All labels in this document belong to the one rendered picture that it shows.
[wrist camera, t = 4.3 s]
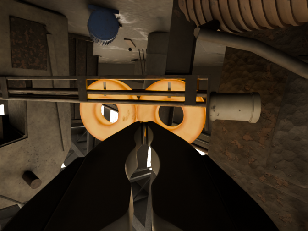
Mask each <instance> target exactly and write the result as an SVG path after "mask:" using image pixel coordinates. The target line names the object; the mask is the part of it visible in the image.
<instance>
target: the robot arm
mask: <svg viewBox="0 0 308 231"><path fill-rule="evenodd" d="M145 133H146V145H148V146H149V147H150V152H151V169H152V170H153V171H154V173H155V174H156V178H155V180H154V181H153V182H152V184H151V212H152V231H279V229H278V228H277V226H276V225H275V224H274V222H273V221H272V220H271V218H270V217H269V216H268V215H267V214H266V213H265V211H264V210H263V209H262V208H261V207H260V206H259V205H258V204H257V202H256V201H255V200H254V199H253V198H252V197H251V196H250V195H249V194H248V193H247V192H246V191H244V190H243V189H242V188H241V187H240V186H239V185H238V184H237V183H236V182H235V181H234V180H233V179H232V178H231V177H230V176H229V175H228V174H227V173H226V172H224V171H223V170H222V169H221V168H220V167H219V166H218V165H217V164H216V163H215V162H214V161H213V160H212V159H211V158H210V157H209V156H208V155H201V154H200V153H199V152H198V151H197V150H196V149H195V148H194V147H193V146H192V145H191V144H190V143H188V142H187V141H186V140H184V139H183V138H181V137H179V136H178V135H176V134H174V133H172V132H171V131H169V130H167V129H165V128H164V127H162V126H160V125H159V124H157V123H155V122H154V121H147V122H143V121H136V122H134V123H132V124H130V125H128V126H127V127H125V128H123V129H122V130H120V131H118V132H116V133H115V134H113V135H111V136H110V137H108V138H106V139H105V140H104V141H102V142H101V143H99V144H98V145H97V146H95V147H94V148H93V149H92V150H91V151H89V152H88V153H87V154H86V155H85V156H84V157H77V158H76V159H75V160H73V161H72V162H71V163H70V164H69V165H68V166H67V167H66V168H65V169H64V170H63V171H61V172H60V173H59V174H58V175H57V176H56V177H55V178H54V179H53V180H51V181H50V182H49V183H48V184H47V185H46V186H45V187H44V188H42V189H41V190H40V191H39V192H38V193H37V194H36V195H35V196H33V197H32V198H31V199H30V200H29V201H28V202H27V203H26V204H25V205H24V206H23V207H22V208H21V209H20V210H19V211H18V212H17V213H16V214H15V215H14V216H13V217H12V218H11V219H10V220H9V221H8V222H7V224H6V225H5V226H4V227H3V228H2V229H1V231H132V220H133V212H134V209H133V198H132V185H131V183H130V181H129V179H130V177H131V175H132V174H133V172H134V171H135V170H136V169H137V166H138V165H137V150H138V149H139V148H140V147H141V145H144V135H145Z"/></svg>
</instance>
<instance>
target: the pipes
mask: <svg viewBox="0 0 308 231"><path fill-rule="evenodd" d="M102 106H103V107H105V108H108V109H110V110H112V111H114V112H116V113H119V111H118V110H116V109H114V108H112V107H109V106H107V105H105V104H102ZM173 124H175V125H179V124H180V123H177V122H175V121H173ZM201 134H202V135H205V136H207V137H210V136H211V134H208V133H205V132H201ZM196 140H199V141H201V142H203V143H206V144H208V145H209V142H206V141H204V140H202V139H199V138H196ZM190 144H191V145H192V146H193V147H194V148H195V149H197V150H199V151H201V152H203V153H206V154H208V149H206V148H204V147H201V146H199V145H197V144H194V143H190ZM150 168H151V166H149V167H145V168H142V169H139V170H135V171H134V172H133V173H136V172H140V171H143V170H147V169H150ZM17 206H18V204H15V205H12V206H9V207H6V208H2V209H0V211H3V210H7V209H11V208H14V207H17Z"/></svg>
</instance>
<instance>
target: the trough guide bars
mask: <svg viewBox="0 0 308 231"><path fill-rule="evenodd" d="M77 83H78V88H33V82H32V80H25V84H26V87H25V88H17V87H9V84H8V79H6V76H5V77H0V84H1V87H0V92H1V93H0V99H4V100H27V101H50V102H74V103H97V104H120V105H154V106H177V107H200V108H206V99H203V101H196V98H197V97H207V90H199V79H197V75H186V76H185V91H166V90H146V89H132V90H106V89H88V86H87V79H86V76H77ZM15 93H27V94H15ZM33 93H39V94H33ZM49 94H78V95H49ZM88 94H94V95H131V96H168V97H185V101H175V100H145V99H140V97H137V99H101V98H88Z"/></svg>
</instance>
